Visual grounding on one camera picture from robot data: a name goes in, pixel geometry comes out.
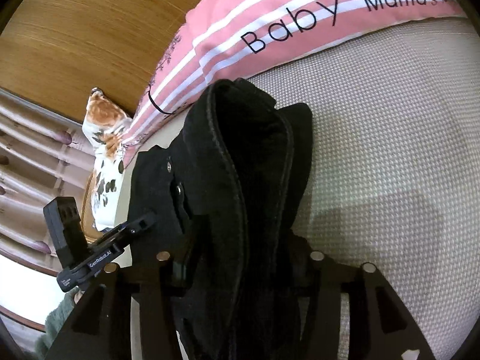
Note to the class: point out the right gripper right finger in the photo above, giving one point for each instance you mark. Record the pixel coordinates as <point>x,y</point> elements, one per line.
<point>380,325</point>

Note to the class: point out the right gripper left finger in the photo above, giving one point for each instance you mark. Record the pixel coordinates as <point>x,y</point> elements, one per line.
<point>99,327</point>

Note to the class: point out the black pants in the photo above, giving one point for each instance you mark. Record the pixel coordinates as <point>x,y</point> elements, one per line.
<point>226,192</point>

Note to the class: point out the wooden bedside chair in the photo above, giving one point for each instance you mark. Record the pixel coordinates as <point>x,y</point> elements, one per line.
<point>86,217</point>

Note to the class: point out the pink curtain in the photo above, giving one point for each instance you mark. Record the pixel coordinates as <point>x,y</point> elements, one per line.
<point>43,156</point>

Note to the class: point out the grey woven bed mat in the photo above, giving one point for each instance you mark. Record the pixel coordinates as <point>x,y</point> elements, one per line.
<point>395,166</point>

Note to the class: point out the wooden headboard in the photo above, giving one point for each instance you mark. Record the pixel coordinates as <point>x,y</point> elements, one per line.
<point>53,52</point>

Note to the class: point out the pink striped baby pillow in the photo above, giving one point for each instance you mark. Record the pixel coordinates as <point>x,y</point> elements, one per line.
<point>229,39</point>

